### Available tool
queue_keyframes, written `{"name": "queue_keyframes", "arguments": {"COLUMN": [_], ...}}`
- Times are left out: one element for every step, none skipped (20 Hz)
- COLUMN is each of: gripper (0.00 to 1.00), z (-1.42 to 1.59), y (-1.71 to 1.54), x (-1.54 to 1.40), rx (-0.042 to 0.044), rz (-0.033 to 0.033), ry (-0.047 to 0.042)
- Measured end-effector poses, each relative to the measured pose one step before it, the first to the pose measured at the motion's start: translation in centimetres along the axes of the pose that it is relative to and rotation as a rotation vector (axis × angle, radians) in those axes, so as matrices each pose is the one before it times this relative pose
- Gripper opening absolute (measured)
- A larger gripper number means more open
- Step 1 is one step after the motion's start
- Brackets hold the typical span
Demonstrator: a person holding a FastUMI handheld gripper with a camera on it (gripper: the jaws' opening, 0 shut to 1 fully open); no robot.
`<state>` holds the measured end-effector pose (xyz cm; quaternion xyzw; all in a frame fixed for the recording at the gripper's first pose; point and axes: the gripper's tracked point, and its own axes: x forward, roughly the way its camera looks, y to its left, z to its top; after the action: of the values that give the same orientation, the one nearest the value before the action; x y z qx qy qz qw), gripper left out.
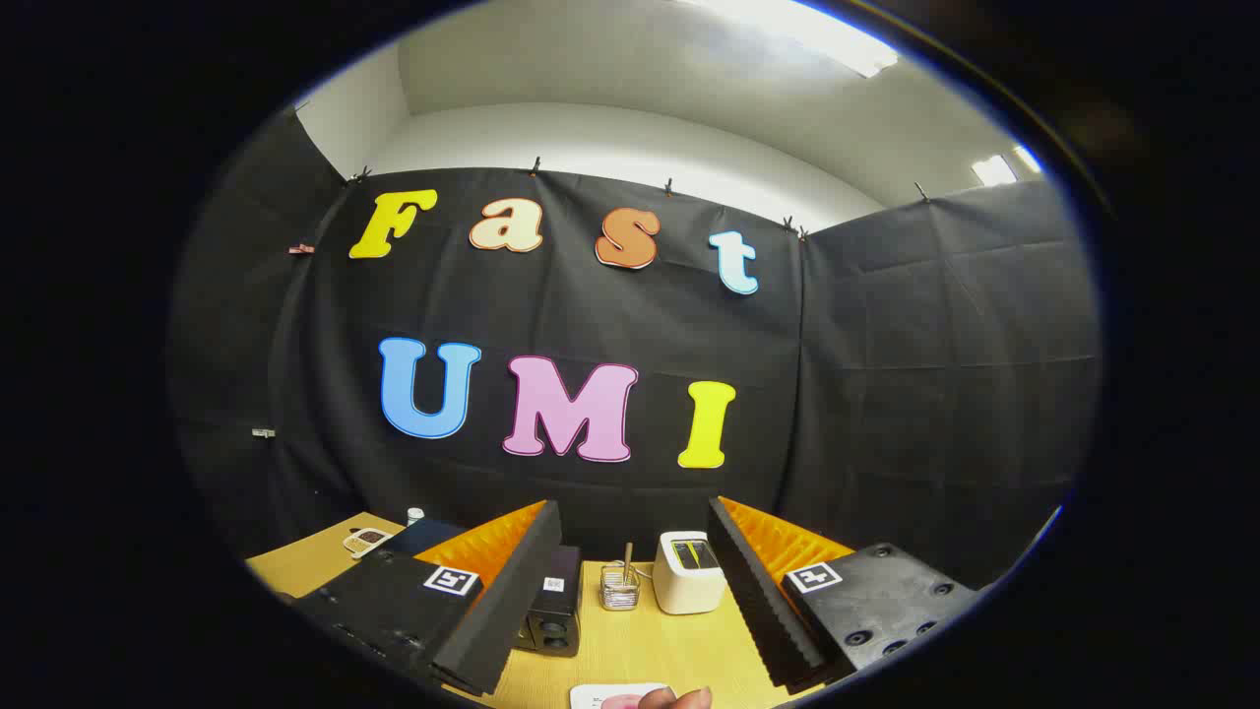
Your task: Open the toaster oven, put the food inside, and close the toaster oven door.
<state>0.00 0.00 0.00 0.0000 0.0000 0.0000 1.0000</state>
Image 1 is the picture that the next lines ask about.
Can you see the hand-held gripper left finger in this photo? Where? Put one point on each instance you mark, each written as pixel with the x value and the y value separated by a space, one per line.
pixel 512 601

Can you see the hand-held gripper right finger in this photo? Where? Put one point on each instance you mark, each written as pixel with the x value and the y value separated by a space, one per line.
pixel 758 601

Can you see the white toaster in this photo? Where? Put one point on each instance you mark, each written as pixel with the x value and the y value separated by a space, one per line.
pixel 689 581

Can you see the wooden stick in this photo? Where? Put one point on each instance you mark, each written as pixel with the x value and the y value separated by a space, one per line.
pixel 628 559

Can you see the small beige device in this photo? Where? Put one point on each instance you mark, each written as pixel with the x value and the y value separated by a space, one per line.
pixel 366 540

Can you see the white square plate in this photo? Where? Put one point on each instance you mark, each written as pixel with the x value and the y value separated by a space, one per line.
pixel 591 698

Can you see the black toaster oven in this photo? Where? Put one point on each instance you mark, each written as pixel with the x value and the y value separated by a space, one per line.
pixel 561 606

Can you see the clear glass holder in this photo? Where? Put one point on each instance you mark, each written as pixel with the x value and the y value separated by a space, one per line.
pixel 620 591

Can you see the small ceiling light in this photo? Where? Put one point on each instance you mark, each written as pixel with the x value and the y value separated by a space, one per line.
pixel 994 169

